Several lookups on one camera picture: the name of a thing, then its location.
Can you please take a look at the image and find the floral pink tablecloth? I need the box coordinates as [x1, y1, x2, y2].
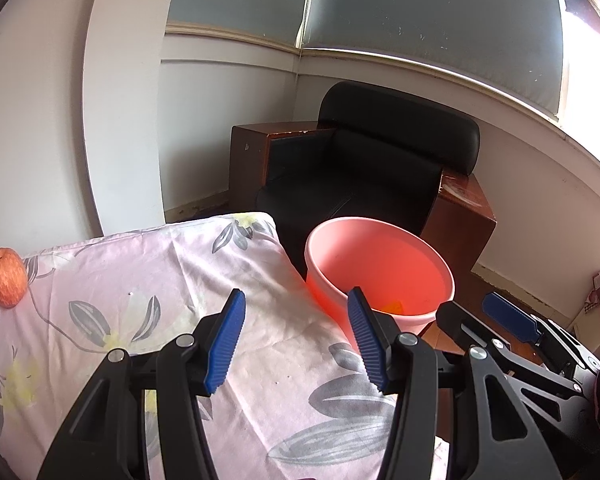
[0, 211, 453, 480]

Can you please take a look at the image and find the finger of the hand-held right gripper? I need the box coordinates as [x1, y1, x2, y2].
[482, 292, 548, 348]
[436, 301, 584, 402]

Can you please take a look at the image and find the pink plastic bucket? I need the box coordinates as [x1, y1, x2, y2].
[305, 216, 456, 356]

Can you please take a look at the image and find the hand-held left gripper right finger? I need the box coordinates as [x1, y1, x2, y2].
[347, 286, 563, 480]

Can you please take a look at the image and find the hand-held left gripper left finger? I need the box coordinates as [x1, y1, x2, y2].
[37, 289, 247, 480]

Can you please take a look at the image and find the red apple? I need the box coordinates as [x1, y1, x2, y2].
[0, 247, 28, 308]

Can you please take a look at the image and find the black armchair with wooden arms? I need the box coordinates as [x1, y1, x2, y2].
[230, 81, 498, 276]

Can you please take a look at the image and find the window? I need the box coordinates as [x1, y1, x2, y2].
[165, 0, 600, 181]

